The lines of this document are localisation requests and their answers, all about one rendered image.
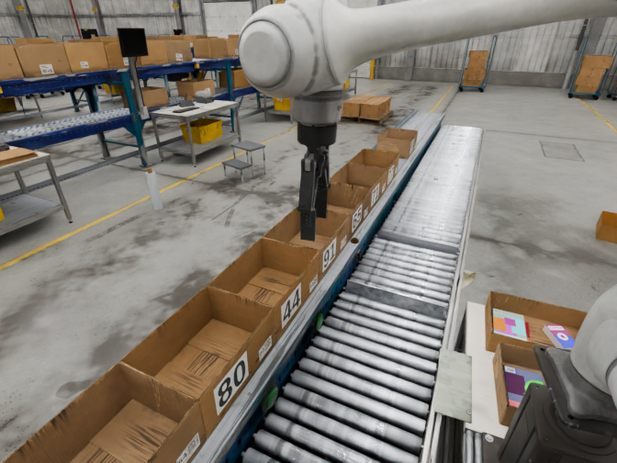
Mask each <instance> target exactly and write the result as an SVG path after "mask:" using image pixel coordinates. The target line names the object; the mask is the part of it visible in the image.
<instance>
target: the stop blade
mask: <svg viewBox="0 0 617 463"><path fill-rule="evenodd" d="M346 292H348V293H352V294H354V295H357V296H361V297H364V298H368V299H373V300H376V301H380V302H383V303H386V304H389V305H393V306H396V307H400V308H402V309H405V310H409V311H415V312H418V313H421V314H424V315H428V316H431V317H434V318H437V319H442V318H443V312H444V308H445V306H443V305H439V304H436V303H432V302H429V301H426V300H422V299H416V298H413V297H409V296H406V295H402V294H399V293H396V292H392V291H389V290H385V289H382V288H376V287H372V286H369V285H366V284H362V283H359V282H355V281H352V280H349V279H347V289H346Z"/></svg>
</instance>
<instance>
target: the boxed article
mask: <svg viewBox="0 0 617 463"><path fill-rule="evenodd" d="M543 331H544V333H545V334H546V335H547V336H548V338H549V339H550V340H551V341H552V343H553V344H554V345H555V347H556V348H561V349H566V350H572V348H573V345H574V343H575V341H574V339H573V338H572V337H571V336H570V335H569V334H568V332H567V331H566V330H565V329H564V327H563V326H562V325H545V326H544V328H543Z"/></svg>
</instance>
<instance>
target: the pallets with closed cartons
mask: <svg viewBox="0 0 617 463"><path fill-rule="evenodd" d="M390 100H391V97H389V96H362V95H358V96H354V97H352V98H351V99H348V100H346V101H344V102H342V114H341V117H342V118H345V119H355V118H356V119H358V122H357V121H348V120H342V119H340V120H339V121H338V122H346V123H355V124H365V125H374V126H380V125H382V122H386V121H387V119H389V117H392V116H393V110H391V109H390ZM388 112H389V113H388ZM346 117H347V118H346ZM382 117H383V118H382ZM374 119H375V120H374ZM362 120H368V121H378V124H375V123H366V122H361V121H362Z"/></svg>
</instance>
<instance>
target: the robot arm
mask: <svg viewBox="0 0 617 463"><path fill-rule="evenodd" d="M597 17H617V0H409V1H405V2H399V3H395V4H389V5H384V6H374V7H368V8H349V7H348V3H347V0H288V1H286V2H285V3H284V4H278V5H269V6H265V7H263V8H262V9H260V10H258V11H257V12H255V13H254V14H253V15H252V16H251V17H250V18H249V19H248V20H247V21H246V23H245V24H244V26H243V27H242V29H241V33H240V36H239V40H238V52H239V55H240V61H241V67H242V69H243V74H244V76H245V78H246V79H247V80H248V82H249V83H250V84H251V85H252V86H253V87H254V88H255V89H257V90H258V91H259V92H261V93H263V94H265V95H267V96H271V97H275V98H290V97H293V108H294V119H295V120H296V121H298V123H297V141H298V142H299V143H300V144H302V145H305V146H307V153H305V155H304V158H302V159H301V177H300V189H299V200H298V207H297V210H298V211H300V239H301V240H307V241H312V242H315V240H316V217H317V218H323V219H326V218H327V204H328V189H331V184H328V183H329V182H330V162H329V149H330V145H333V144H334V143H335V142H336V138H337V123H336V122H338V121H339V120H340V119H341V118H342V117H341V113H342V97H343V91H342V90H343V84H345V83H346V81H347V79H348V77H349V75H350V74H351V72H352V71H353V70H354V69H355V68H356V67H358V66H359V65H361V64H363V63H365V62H369V61H372V60H374V59H378V58H381V57H385V56H388V55H391V54H395V53H399V52H403V51H410V50H415V49H418V48H423V47H428V46H432V45H437V44H443V43H447V42H452V41H458V40H466V39H472V38H476V37H481V36H486V35H491V34H496V33H500V32H506V31H511V30H515V29H520V28H529V27H534V26H539V25H544V24H549V23H555V22H561V21H568V20H576V19H585V18H597ZM327 188H328V189H327ZM544 354H545V356H546V357H547V358H548V359H549V361H550V362H551V364H552V365H553V368H554V370H555V373H556V375H557V378H558V380H559V382H560V385H561V387H562V389H563V392H564V393H565V395H566V398H567V409H568V411H569V412H570V413H571V414H572V415H573V416H575V417H576V418H578V419H594V420H599V421H603V422H608V423H616V424H617V284H616V285H614V286H613V287H611V288H609V289H608V290H606V291H605V292H604V293H603V294H602V295H601V296H600V297H599V298H598V299H597V300H596V301H595V302H594V304H593V305H592V307H591V308H590V310H589V312H588V314H587V316H586V318H585V320H584V321H583V323H582V324H581V327H580V329H579V331H578V335H577V337H576V340H575V343H574V345H573V348H572V350H571V352H566V351H562V350H559V349H556V348H553V347H549V348H547V349H546V351H545V353H544Z"/></svg>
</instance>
